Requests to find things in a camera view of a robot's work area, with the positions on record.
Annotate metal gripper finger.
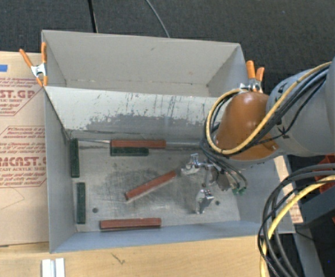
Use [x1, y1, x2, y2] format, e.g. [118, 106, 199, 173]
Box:
[181, 153, 200, 175]
[195, 189, 215, 215]

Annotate red-brown flat block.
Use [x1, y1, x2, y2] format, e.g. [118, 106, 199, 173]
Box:
[110, 138, 168, 149]
[124, 169, 178, 203]
[99, 217, 162, 231]

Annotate grey metal bin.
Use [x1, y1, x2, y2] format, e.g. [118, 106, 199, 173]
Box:
[41, 29, 296, 254]

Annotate brown cardboard board red print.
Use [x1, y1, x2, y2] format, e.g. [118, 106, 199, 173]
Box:
[0, 50, 50, 249]

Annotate dark green flat block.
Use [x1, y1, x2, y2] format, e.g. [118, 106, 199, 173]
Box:
[110, 147, 150, 157]
[76, 182, 87, 225]
[70, 137, 80, 179]

